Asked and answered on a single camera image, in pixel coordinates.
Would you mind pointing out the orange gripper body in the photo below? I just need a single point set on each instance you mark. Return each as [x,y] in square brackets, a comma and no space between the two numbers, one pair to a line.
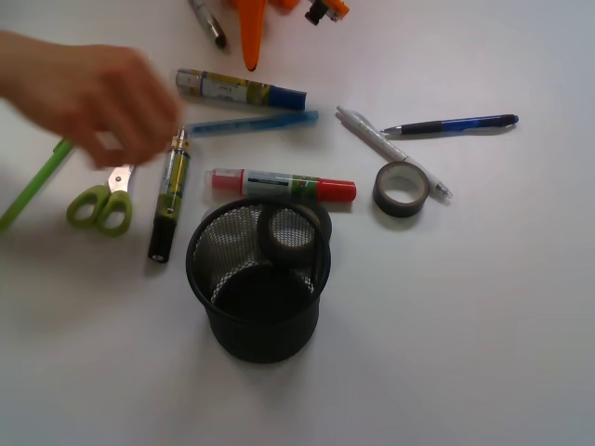
[335,10]

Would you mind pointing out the black mesh pen holder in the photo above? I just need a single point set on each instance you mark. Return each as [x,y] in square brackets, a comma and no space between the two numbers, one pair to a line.
[259,311]

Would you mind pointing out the white pen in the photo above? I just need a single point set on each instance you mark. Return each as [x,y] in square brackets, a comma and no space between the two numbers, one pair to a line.
[364,130]

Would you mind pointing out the blue black ballpoint pen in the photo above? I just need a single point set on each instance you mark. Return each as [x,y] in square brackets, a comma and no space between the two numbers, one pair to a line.
[453,126]

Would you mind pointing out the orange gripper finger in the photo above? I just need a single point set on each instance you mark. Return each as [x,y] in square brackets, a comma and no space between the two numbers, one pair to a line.
[251,15]

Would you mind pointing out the bare human hand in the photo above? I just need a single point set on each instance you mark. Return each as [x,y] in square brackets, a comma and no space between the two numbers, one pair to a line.
[108,100]

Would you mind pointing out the silver dark pen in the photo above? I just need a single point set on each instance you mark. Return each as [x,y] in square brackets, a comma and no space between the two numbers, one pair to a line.
[209,23]

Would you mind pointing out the red cap marker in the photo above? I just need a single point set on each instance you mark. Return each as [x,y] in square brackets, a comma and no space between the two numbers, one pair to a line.
[250,182]

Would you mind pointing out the black cap marker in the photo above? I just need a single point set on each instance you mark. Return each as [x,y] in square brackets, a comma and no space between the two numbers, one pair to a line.
[170,197]

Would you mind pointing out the black tape roll in holder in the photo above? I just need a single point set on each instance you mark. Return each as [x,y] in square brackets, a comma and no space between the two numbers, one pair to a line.
[293,234]

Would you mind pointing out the green handled scissors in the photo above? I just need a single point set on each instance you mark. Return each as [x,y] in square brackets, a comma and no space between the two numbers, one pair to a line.
[94,206]

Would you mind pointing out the green pen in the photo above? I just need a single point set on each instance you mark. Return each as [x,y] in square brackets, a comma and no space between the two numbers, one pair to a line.
[59,154]

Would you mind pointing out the black tape roll on table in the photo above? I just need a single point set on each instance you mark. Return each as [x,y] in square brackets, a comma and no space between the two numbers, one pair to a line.
[406,171]

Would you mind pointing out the blue cap marker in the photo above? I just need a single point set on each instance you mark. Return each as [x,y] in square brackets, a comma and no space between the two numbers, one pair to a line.
[217,86]

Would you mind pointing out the translucent blue pen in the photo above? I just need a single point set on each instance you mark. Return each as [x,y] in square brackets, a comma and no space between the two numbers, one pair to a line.
[256,124]

